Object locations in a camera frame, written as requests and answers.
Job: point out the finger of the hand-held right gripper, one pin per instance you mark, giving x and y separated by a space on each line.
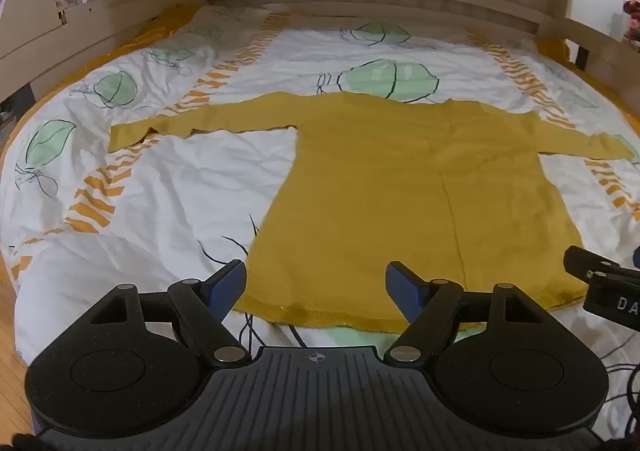
580 261

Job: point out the red floral item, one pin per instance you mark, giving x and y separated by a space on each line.
632 18

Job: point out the mustard yellow long-sleeve shirt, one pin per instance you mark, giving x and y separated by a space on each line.
370 191

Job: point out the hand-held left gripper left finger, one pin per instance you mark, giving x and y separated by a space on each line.
227 287

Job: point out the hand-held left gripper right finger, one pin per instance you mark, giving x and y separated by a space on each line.
402 288

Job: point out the white leaf-print duvet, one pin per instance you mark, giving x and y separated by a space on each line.
150 191

